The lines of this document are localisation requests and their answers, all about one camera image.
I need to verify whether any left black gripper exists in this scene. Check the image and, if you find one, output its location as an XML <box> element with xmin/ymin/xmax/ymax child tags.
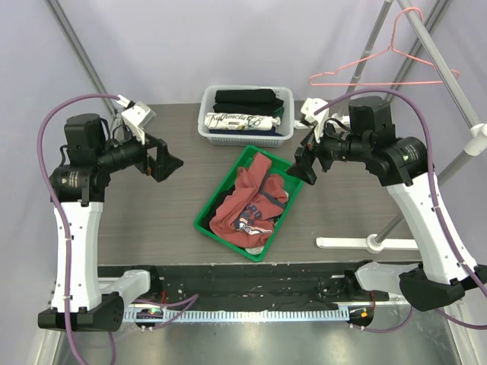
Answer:
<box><xmin>96</xmin><ymin>125</ymin><xmax>183</xmax><ymax>181</ymax></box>

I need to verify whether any green plastic tray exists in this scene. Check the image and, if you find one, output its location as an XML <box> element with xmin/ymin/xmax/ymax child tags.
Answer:
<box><xmin>194</xmin><ymin>145</ymin><xmax>303</xmax><ymax>262</ymax></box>

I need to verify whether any red tank top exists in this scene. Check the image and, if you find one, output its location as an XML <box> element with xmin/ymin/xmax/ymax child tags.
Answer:
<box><xmin>209</xmin><ymin>153</ymin><xmax>288</xmax><ymax>249</ymax></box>

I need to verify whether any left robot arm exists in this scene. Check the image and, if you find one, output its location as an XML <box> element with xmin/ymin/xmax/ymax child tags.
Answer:
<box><xmin>37</xmin><ymin>113</ymin><xmax>183</xmax><ymax>332</ymax></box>

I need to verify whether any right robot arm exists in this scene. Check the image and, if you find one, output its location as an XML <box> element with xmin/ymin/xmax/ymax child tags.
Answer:
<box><xmin>286</xmin><ymin>96</ymin><xmax>486</xmax><ymax>312</ymax></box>

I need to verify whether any white plastic basket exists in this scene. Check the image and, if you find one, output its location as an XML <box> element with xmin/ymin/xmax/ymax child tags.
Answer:
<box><xmin>198</xmin><ymin>84</ymin><xmax>294</xmax><ymax>148</ymax></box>

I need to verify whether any black folded garment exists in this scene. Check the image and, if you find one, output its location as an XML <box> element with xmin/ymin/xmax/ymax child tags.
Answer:
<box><xmin>213</xmin><ymin>88</ymin><xmax>284</xmax><ymax>116</ymax></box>

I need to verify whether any white printed rolled garment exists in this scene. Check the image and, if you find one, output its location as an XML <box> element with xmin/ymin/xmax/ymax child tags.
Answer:
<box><xmin>204</xmin><ymin>113</ymin><xmax>281</xmax><ymax>132</ymax></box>

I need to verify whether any white garment in tray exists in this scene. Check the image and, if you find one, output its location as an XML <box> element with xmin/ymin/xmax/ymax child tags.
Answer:
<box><xmin>245</xmin><ymin>246</ymin><xmax>264</xmax><ymax>256</ymax></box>

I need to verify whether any grey clothes rack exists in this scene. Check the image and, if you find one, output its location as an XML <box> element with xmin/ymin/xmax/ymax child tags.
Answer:
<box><xmin>309</xmin><ymin>0</ymin><xmax>486</xmax><ymax>254</ymax></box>

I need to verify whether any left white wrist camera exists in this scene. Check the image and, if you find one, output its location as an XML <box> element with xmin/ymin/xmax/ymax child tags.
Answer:
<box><xmin>121</xmin><ymin>102</ymin><xmax>156</xmax><ymax>145</ymax></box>

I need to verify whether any pink wire hanger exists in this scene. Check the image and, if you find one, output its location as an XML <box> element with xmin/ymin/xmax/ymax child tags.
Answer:
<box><xmin>308</xmin><ymin>7</ymin><xmax>460</xmax><ymax>87</ymax></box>

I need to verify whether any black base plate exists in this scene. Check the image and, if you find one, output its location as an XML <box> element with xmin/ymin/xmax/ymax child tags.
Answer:
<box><xmin>94</xmin><ymin>260</ymin><xmax>393</xmax><ymax>311</ymax></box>

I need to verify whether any white slotted cable duct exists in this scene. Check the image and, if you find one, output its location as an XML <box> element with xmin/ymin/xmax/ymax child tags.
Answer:
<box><xmin>123</xmin><ymin>306</ymin><xmax>349</xmax><ymax>324</ymax></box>

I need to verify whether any grey aluminium frame post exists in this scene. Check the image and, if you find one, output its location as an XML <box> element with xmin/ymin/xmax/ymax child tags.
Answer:
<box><xmin>45</xmin><ymin>0</ymin><xmax>107</xmax><ymax>94</ymax></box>

